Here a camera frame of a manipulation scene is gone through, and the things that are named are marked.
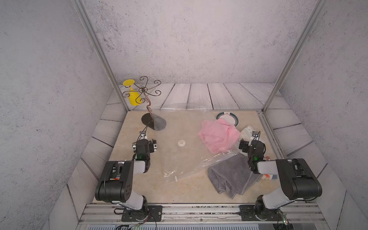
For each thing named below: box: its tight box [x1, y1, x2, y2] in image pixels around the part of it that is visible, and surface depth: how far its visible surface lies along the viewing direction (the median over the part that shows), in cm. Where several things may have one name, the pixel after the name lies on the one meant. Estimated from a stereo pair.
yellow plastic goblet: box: [122, 79, 142, 106], surface depth 95 cm
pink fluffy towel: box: [197, 118, 241, 154], surface depth 98 cm
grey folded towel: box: [207, 153, 263, 200], surface depth 84 cm
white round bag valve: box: [177, 139, 186, 148], surface depth 101 cm
